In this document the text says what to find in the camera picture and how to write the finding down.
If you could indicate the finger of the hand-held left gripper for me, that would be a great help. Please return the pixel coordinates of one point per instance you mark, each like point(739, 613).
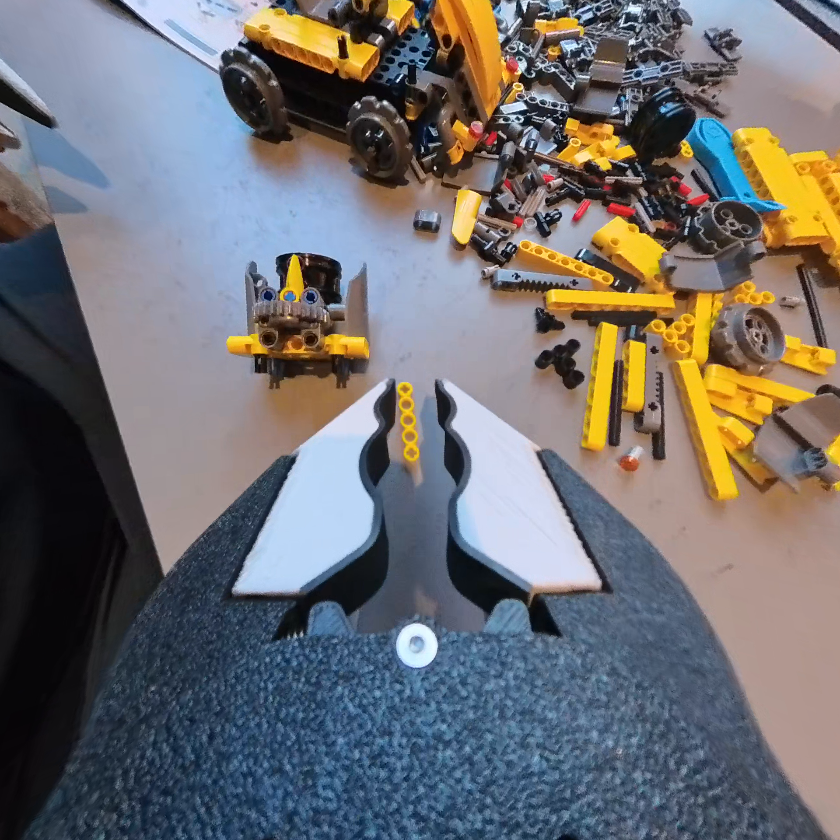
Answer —
point(23, 92)

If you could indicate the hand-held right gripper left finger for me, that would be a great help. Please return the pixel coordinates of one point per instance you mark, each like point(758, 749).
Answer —
point(315, 525)

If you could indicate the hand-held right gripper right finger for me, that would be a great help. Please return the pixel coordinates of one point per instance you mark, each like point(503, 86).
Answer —
point(518, 525)

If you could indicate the yellow thin five-hole beam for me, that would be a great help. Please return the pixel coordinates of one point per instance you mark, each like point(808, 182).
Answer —
point(407, 420)

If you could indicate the small yellow brick wheel assembly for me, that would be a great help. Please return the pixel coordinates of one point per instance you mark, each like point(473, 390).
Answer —
point(295, 328)

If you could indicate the white instruction booklet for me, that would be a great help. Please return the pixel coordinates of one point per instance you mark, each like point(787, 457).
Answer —
point(190, 26)

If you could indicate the person's grey trousers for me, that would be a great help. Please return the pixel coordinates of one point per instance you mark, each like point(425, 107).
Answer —
point(79, 394)

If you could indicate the person's black top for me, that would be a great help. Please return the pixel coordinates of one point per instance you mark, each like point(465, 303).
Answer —
point(46, 590)

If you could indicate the grey yellow panel sub-assembly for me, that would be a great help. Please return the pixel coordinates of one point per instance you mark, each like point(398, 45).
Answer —
point(797, 433)

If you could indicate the yellow black brick vehicle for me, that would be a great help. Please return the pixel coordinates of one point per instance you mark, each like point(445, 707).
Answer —
point(315, 46)

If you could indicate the grey toothed toy wheel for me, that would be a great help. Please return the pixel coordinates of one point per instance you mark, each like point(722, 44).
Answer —
point(728, 226)
point(748, 338)

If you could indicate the yellow curved panel brick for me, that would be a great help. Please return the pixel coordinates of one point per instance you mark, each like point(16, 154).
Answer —
point(466, 213)

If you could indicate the small dark grey brick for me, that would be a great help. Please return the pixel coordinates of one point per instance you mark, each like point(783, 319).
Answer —
point(427, 220)

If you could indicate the pile of loose building bricks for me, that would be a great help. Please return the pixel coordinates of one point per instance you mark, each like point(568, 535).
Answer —
point(623, 197)

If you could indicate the blue brick separator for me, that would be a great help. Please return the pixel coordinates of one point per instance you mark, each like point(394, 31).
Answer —
point(722, 164)

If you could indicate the black toy tyre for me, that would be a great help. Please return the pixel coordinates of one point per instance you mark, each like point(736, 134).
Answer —
point(663, 124)

